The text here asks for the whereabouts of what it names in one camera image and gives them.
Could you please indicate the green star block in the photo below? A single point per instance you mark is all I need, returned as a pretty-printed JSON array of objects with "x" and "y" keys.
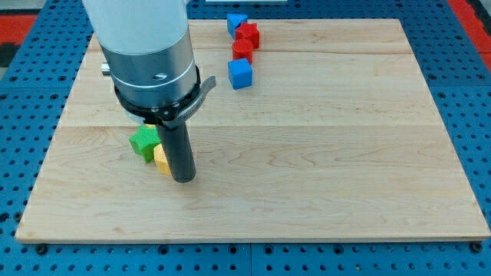
[{"x": 144, "y": 141}]

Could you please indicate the red cylinder block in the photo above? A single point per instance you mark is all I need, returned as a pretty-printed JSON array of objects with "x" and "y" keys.
[{"x": 242, "y": 48}]

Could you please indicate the blue triangle block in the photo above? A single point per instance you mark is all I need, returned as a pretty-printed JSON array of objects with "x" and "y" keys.
[{"x": 234, "y": 21}]

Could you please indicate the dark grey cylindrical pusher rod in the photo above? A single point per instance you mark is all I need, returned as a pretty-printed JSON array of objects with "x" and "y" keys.
[{"x": 177, "y": 148}]

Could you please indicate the black clamp ring with lever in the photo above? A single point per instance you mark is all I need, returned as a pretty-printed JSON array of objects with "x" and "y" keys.
[{"x": 133, "y": 99}]

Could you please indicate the wooden board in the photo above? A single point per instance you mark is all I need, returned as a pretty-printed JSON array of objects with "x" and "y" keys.
[{"x": 337, "y": 140}]

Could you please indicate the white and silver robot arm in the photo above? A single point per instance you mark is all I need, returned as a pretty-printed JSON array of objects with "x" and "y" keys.
[{"x": 148, "y": 48}]

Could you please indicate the yellow block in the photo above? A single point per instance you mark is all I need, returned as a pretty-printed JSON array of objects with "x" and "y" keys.
[{"x": 159, "y": 155}]

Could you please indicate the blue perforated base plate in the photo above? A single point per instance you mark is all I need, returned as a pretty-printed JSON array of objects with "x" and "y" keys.
[{"x": 36, "y": 86}]

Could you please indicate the red star block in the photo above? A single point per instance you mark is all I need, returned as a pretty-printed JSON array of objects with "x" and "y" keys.
[{"x": 250, "y": 32}]

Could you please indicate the blue cube block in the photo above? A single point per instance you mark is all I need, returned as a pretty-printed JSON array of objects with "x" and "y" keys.
[{"x": 240, "y": 73}]

